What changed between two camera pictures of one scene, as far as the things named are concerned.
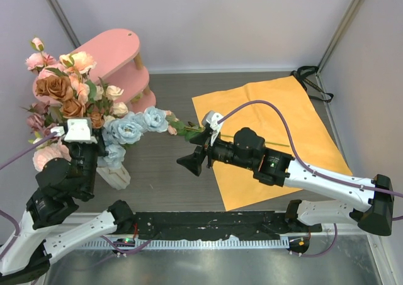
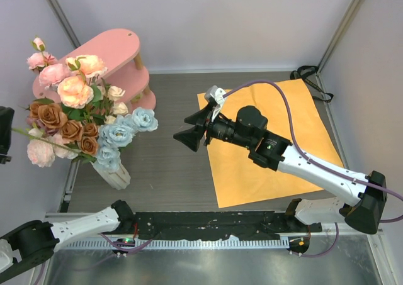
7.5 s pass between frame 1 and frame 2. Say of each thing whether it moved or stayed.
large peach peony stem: moved
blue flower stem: moved
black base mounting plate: stayed
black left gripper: moved
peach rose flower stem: stayed
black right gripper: moved
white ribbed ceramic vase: stayed
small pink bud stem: moved
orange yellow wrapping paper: stayed
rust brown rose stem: moved
